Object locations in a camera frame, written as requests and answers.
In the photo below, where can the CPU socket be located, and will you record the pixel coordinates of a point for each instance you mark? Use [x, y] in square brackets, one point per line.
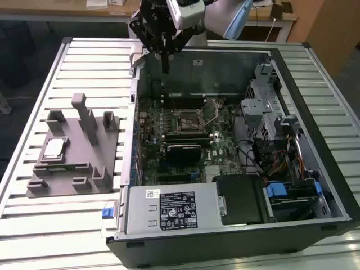
[188, 122]

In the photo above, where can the silver finned heatsink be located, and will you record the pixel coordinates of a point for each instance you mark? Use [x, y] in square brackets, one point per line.
[213, 173]

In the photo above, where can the grey parts rack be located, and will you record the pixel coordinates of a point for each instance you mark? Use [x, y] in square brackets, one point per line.
[84, 157]

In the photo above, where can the black disk bay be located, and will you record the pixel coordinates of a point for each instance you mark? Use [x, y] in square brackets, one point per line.
[295, 209]

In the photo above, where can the white cardboard box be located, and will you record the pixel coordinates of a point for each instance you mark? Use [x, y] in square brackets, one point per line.
[97, 3]

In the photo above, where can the blue disk carrier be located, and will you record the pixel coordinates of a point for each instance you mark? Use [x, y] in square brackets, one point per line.
[275, 191]

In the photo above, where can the blue case latch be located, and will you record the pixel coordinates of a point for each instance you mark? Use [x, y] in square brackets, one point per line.
[108, 213]

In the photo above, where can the white barcode sticker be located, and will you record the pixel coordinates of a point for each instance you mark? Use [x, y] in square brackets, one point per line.
[152, 193]

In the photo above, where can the black power supply label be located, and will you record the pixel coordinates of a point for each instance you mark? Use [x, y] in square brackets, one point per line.
[178, 211]

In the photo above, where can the wooden desk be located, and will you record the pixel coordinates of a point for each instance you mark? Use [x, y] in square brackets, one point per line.
[56, 11]

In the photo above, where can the black plastic shroud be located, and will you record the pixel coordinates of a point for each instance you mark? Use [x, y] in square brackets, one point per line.
[242, 199]

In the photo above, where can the blue plastic tab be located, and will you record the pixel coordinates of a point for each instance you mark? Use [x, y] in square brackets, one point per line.
[318, 188]

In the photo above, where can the silver power supply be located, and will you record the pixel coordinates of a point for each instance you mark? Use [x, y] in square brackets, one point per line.
[140, 213]

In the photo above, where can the green motherboard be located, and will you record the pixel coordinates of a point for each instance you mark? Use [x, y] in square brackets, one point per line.
[227, 164]

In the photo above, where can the black open PC case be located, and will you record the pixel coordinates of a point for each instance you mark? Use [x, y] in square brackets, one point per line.
[213, 250]

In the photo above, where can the green RAM stick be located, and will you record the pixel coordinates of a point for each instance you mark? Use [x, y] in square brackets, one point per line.
[67, 167]

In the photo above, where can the silver drive cage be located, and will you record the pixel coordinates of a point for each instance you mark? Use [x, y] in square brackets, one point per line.
[257, 107]

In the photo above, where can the small white box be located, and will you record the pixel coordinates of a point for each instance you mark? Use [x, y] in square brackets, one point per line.
[116, 2]

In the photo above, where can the black RAM slot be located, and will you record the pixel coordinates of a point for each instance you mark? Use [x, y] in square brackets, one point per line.
[185, 137]
[194, 103]
[180, 141]
[194, 106]
[194, 97]
[194, 100]

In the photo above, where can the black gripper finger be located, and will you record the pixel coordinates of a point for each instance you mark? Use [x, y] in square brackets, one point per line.
[140, 31]
[181, 42]

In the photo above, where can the silver CPU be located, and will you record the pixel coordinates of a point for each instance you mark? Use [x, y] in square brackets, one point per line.
[54, 147]

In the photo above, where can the wooden cabinet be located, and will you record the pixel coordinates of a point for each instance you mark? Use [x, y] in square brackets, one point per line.
[329, 31]

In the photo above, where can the black graphics card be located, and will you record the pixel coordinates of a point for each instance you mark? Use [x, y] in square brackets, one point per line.
[182, 154]

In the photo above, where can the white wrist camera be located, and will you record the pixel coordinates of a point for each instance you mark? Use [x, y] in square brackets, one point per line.
[188, 15]

